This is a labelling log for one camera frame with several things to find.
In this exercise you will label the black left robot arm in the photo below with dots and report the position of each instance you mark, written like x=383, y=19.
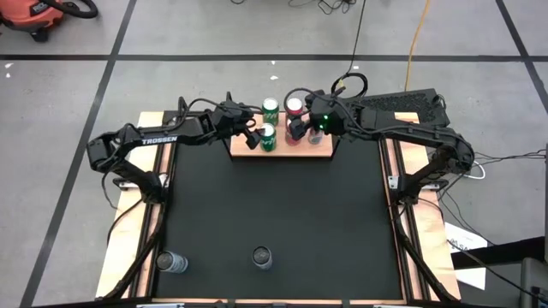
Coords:
x=158, y=139

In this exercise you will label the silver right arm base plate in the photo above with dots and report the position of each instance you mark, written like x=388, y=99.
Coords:
x=394, y=181

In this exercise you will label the green Sprite soda can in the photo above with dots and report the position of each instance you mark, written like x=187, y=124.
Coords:
x=270, y=109
x=269, y=139

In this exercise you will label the plywood table base board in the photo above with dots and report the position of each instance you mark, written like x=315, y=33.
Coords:
x=124, y=239

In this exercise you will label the orange shop vacuum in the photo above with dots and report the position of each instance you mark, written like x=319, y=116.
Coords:
x=25, y=15

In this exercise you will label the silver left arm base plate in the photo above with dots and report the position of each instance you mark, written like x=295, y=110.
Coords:
x=164, y=179

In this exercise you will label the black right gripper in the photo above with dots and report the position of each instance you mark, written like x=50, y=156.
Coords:
x=327, y=113

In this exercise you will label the red Fanta soda can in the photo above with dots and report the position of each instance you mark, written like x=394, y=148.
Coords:
x=294, y=105
x=292, y=141

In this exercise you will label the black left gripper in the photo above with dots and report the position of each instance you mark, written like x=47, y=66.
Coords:
x=233, y=120

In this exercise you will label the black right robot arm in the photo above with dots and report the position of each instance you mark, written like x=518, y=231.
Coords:
x=428, y=137

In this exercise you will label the black aluminium table frame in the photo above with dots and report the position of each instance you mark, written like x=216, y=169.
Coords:
x=170, y=116

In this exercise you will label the wooden shelf with black frame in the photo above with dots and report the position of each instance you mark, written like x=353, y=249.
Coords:
x=295, y=150

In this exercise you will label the silver can with black top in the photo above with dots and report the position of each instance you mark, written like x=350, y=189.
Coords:
x=171, y=262
x=262, y=256

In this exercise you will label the grey equipment case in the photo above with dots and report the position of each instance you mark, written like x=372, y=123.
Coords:
x=535, y=282

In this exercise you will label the silver metal bracket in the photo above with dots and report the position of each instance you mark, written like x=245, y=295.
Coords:
x=160, y=306

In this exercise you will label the black flat bar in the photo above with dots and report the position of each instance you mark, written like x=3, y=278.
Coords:
x=505, y=252

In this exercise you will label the white paper sheet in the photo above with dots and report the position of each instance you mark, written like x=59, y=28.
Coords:
x=460, y=235

